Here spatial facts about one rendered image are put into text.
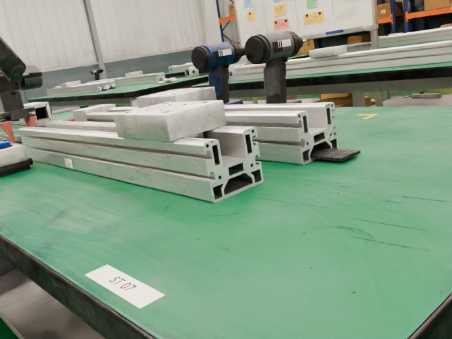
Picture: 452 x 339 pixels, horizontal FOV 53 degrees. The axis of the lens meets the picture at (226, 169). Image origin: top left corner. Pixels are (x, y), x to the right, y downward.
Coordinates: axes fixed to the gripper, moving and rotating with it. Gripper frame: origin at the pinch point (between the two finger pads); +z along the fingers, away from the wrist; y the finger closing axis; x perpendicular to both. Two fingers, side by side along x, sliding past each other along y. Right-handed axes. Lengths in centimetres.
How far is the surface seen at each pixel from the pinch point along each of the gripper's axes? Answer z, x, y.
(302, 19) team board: -32, 124, 282
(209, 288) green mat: 3, -116, -19
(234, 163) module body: -1, -98, 1
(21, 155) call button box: -0.3, -33.8, -10.2
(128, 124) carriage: -7, -79, -5
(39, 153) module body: 0.9, -29.4, -4.9
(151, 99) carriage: -9, -56, 14
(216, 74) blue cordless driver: -11, -55, 34
